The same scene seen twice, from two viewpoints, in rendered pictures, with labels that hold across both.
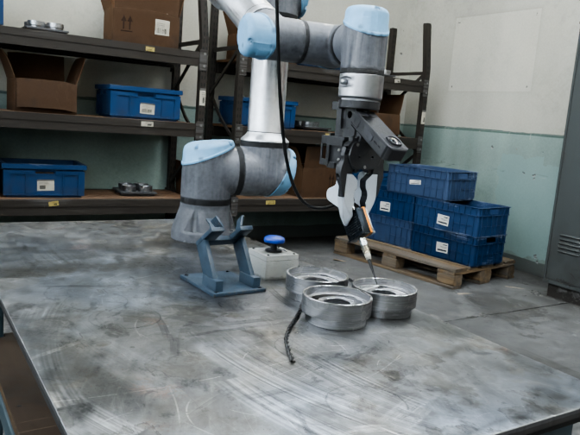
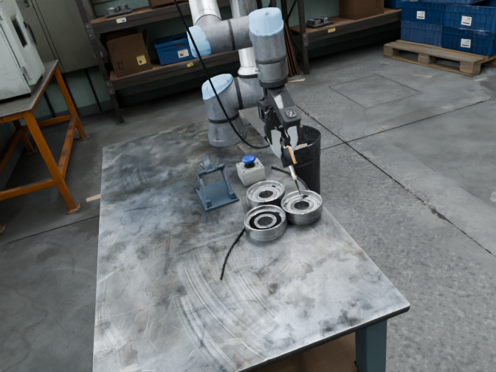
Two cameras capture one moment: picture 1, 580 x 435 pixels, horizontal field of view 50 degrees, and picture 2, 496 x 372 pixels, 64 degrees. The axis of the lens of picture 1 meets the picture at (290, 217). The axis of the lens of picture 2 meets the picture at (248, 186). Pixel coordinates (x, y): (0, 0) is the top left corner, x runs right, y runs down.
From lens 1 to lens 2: 50 cm
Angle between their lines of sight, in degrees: 30
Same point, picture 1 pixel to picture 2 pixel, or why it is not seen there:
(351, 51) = (256, 49)
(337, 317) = (260, 236)
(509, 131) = not seen: outside the picture
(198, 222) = (219, 133)
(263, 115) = (246, 55)
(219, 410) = (166, 325)
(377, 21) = (268, 25)
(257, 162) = (249, 88)
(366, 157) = not seen: hidden behind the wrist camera
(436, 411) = (280, 324)
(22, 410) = not seen: hidden behind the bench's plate
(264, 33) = (200, 43)
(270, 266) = (246, 178)
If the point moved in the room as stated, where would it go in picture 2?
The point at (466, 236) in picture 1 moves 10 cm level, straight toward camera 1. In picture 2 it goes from (485, 32) to (484, 35)
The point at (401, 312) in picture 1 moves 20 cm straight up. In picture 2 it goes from (309, 220) to (302, 149)
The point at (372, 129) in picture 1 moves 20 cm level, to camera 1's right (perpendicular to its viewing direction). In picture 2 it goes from (277, 106) to (365, 101)
